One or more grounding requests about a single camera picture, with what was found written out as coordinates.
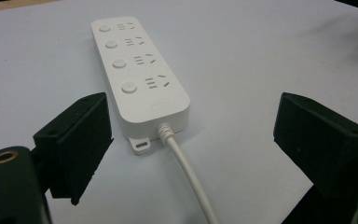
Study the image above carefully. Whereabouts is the white power strip cable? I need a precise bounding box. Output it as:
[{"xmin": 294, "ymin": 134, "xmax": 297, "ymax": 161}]
[{"xmin": 157, "ymin": 122, "xmax": 220, "ymax": 224}]

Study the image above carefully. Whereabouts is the white power strip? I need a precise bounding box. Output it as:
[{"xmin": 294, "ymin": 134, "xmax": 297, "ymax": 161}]
[{"xmin": 90, "ymin": 16, "xmax": 191, "ymax": 156}]

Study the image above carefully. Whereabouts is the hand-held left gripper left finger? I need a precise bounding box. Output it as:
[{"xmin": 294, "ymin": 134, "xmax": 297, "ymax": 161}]
[{"xmin": 33, "ymin": 91, "xmax": 115, "ymax": 206}]

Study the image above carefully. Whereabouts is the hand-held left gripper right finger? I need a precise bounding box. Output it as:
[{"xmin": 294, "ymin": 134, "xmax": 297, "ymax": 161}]
[{"xmin": 272, "ymin": 91, "xmax": 358, "ymax": 200}]

